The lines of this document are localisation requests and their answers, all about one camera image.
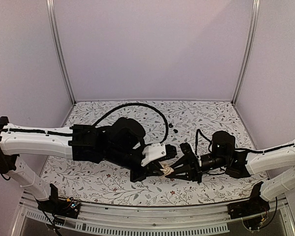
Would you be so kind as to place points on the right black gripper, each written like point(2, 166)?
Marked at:
point(193, 173)

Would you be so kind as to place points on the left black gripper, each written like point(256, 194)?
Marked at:
point(135, 177)

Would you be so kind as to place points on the white earbud charging case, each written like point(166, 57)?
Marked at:
point(166, 169)

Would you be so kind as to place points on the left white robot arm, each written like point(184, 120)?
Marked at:
point(122, 143)

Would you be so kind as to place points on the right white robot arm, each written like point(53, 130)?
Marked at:
point(239, 163)

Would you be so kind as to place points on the floral patterned table mat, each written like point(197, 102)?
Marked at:
point(195, 121)

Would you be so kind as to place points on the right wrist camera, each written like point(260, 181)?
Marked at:
point(188, 153)

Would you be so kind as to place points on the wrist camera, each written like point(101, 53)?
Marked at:
point(188, 153)
point(158, 152)

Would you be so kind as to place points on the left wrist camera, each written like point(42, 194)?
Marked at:
point(158, 152)

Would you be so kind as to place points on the front aluminium rail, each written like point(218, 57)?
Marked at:
point(110, 220)

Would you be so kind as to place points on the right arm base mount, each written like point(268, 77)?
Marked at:
point(256, 210)

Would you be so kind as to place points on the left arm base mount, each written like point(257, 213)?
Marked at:
point(69, 207)

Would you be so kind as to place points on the right aluminium frame post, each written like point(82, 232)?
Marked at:
point(248, 49)

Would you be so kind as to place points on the aluminium frame post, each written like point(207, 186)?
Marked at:
point(58, 48)
point(248, 49)

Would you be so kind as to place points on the left aluminium frame post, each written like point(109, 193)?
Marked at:
point(58, 48)

